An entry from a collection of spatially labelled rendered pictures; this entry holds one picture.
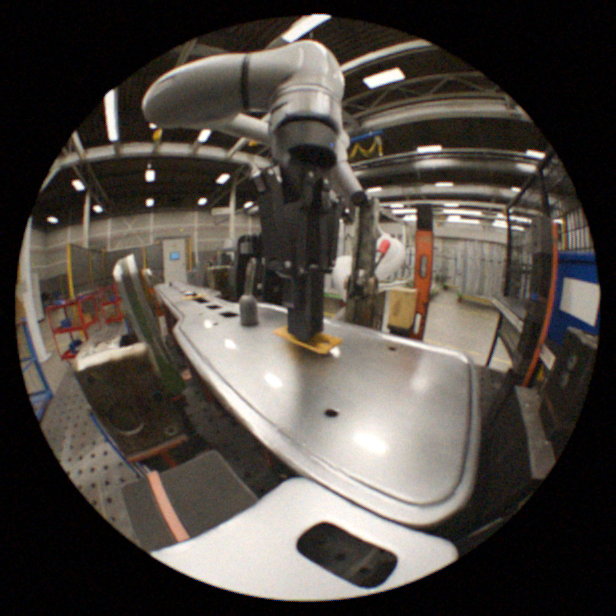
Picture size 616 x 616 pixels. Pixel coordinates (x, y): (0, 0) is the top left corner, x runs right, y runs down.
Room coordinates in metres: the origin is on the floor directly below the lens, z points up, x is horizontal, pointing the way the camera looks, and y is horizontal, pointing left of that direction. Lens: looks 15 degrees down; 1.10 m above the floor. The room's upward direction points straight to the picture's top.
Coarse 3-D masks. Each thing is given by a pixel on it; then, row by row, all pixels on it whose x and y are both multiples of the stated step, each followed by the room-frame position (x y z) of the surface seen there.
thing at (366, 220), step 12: (360, 192) 0.30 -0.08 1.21; (360, 204) 0.30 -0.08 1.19; (372, 204) 0.32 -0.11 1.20; (360, 216) 0.33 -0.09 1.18; (372, 216) 0.31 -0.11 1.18; (360, 228) 0.33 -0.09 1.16; (372, 228) 0.31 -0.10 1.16; (360, 240) 0.33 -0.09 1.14; (372, 240) 0.31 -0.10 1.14; (360, 252) 0.33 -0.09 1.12; (372, 252) 0.31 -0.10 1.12; (360, 264) 0.32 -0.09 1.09; (372, 264) 0.31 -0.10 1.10; (372, 276) 0.31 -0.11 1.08
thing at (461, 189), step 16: (368, 192) 6.46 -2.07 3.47; (384, 192) 6.03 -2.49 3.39; (400, 192) 5.62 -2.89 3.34; (416, 192) 5.19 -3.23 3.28; (432, 192) 4.87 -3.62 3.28; (448, 192) 4.51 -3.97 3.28; (464, 192) 4.13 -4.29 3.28; (480, 192) 3.80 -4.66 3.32; (496, 192) 3.43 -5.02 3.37; (512, 192) 3.06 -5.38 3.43; (448, 208) 6.00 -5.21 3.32; (448, 224) 8.74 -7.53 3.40; (464, 224) 8.07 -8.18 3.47
